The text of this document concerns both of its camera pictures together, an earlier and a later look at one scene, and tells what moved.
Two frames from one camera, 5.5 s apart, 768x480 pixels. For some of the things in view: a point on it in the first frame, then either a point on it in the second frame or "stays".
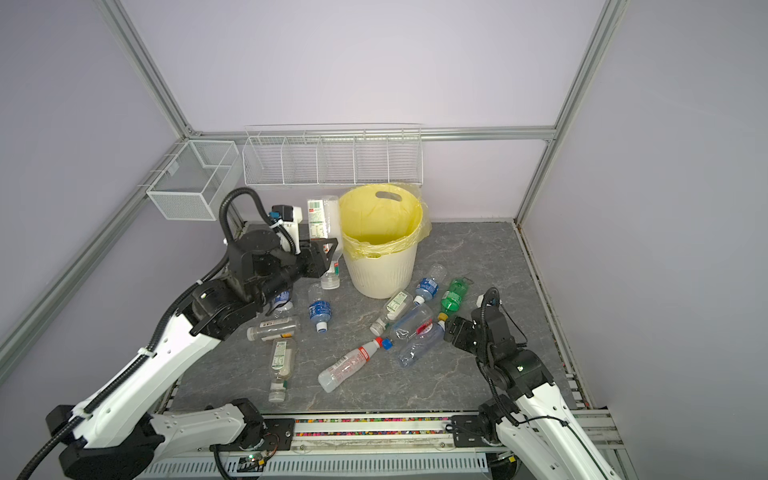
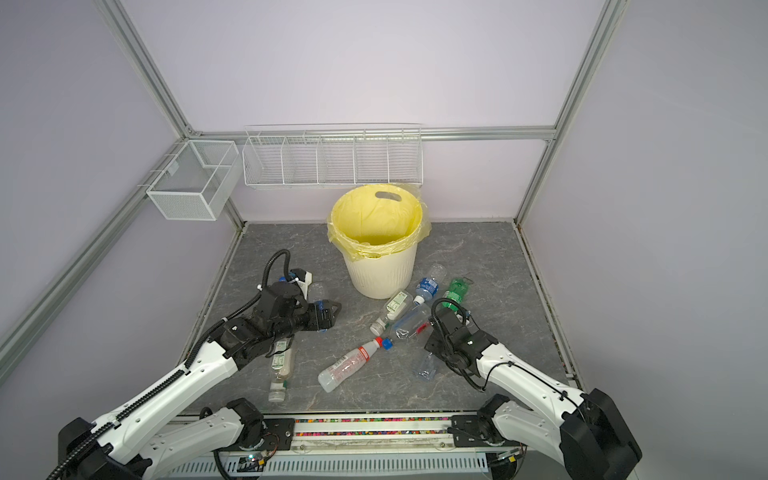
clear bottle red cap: x=344 y=369 stays
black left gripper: x=314 y=255 → x=317 y=323
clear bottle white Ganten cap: x=423 y=345 → x=426 y=370
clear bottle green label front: x=283 y=365 stays
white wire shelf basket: x=333 y=154 stays
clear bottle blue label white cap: x=430 y=284 stays
